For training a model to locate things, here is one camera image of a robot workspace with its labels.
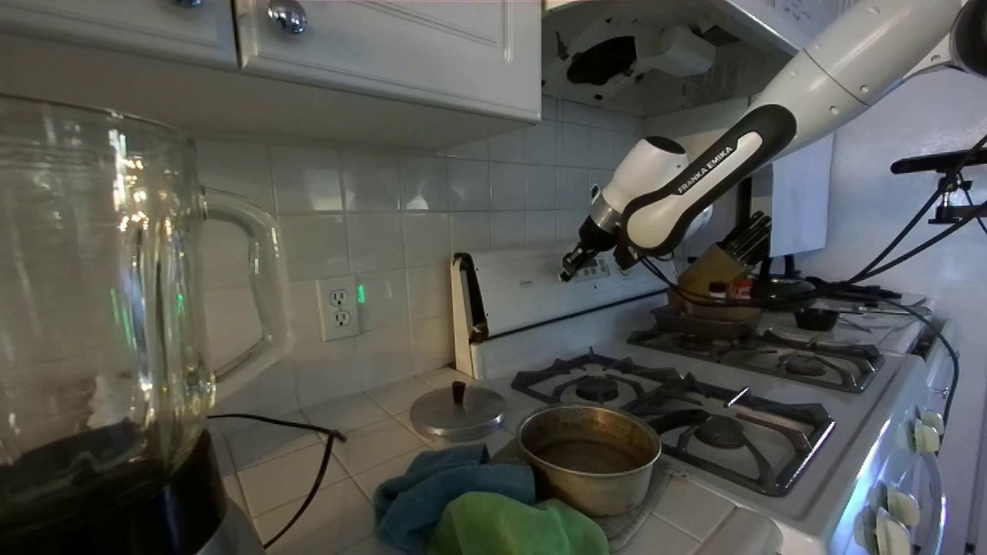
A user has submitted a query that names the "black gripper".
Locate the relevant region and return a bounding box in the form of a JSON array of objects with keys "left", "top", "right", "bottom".
[{"left": 562, "top": 218, "right": 616, "bottom": 281}]

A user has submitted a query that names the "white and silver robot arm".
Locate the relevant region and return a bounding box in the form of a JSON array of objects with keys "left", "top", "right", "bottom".
[{"left": 562, "top": 0, "right": 987, "bottom": 281}]

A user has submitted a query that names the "white gas stove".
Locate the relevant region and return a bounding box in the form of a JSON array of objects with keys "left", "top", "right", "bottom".
[{"left": 451, "top": 244, "right": 957, "bottom": 555}]

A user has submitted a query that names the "white stove knob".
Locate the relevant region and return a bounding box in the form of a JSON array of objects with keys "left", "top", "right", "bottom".
[
  {"left": 910, "top": 420, "right": 944, "bottom": 454},
  {"left": 884, "top": 486, "right": 923, "bottom": 528},
  {"left": 874, "top": 509, "right": 914, "bottom": 555}
]

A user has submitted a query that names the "wooden knife block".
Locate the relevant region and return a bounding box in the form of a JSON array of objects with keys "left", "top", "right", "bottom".
[{"left": 673, "top": 213, "right": 770, "bottom": 306}]

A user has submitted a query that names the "white range hood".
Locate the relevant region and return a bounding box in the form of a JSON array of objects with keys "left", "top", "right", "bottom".
[{"left": 543, "top": 0, "right": 836, "bottom": 114}]

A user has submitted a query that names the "right black burner grate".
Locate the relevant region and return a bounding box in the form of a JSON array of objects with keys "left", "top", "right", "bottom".
[{"left": 629, "top": 308, "right": 883, "bottom": 390}]

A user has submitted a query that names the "black burner grate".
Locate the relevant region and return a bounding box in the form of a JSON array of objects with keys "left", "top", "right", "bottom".
[
  {"left": 629, "top": 308, "right": 883, "bottom": 390},
  {"left": 513, "top": 352, "right": 836, "bottom": 495}
]

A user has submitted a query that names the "white paper sheet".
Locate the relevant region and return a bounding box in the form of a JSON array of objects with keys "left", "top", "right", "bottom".
[{"left": 770, "top": 137, "right": 834, "bottom": 255}]

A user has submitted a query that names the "round metal pot lid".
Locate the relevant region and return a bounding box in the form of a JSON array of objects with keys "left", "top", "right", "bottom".
[{"left": 411, "top": 381, "right": 505, "bottom": 441}]

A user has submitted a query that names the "metal saucepan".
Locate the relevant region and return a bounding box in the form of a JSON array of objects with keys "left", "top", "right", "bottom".
[{"left": 516, "top": 405, "right": 662, "bottom": 517}]

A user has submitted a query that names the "left black burner grate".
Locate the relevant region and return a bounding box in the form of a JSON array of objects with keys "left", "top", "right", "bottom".
[{"left": 513, "top": 352, "right": 836, "bottom": 495}]

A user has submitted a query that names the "green cloth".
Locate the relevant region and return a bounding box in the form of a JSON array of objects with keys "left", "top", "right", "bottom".
[{"left": 424, "top": 492, "right": 609, "bottom": 555}]

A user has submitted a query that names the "blue cloth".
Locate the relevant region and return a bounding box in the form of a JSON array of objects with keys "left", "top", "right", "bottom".
[{"left": 372, "top": 443, "right": 536, "bottom": 555}]

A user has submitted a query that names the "silver cabinet knob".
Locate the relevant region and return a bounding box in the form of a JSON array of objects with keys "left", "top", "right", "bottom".
[{"left": 266, "top": 0, "right": 309, "bottom": 35}]

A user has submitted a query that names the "white upper cabinet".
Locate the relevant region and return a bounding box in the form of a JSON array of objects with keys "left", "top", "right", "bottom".
[{"left": 0, "top": 0, "right": 543, "bottom": 121}]

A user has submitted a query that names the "glass blender jar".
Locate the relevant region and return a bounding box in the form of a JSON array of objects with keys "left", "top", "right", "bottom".
[{"left": 0, "top": 96, "right": 289, "bottom": 471}]

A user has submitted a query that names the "black blender base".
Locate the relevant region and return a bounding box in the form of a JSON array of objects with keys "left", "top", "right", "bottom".
[{"left": 0, "top": 433, "right": 229, "bottom": 555}]

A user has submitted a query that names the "white wall power outlet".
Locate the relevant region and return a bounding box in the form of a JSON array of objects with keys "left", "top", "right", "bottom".
[{"left": 317, "top": 277, "right": 360, "bottom": 341}]

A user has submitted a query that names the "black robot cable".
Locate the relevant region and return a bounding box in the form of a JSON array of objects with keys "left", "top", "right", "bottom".
[{"left": 811, "top": 137, "right": 987, "bottom": 426}]

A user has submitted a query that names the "black blender power cord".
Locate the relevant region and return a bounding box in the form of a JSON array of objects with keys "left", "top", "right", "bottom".
[{"left": 207, "top": 409, "right": 347, "bottom": 552}]

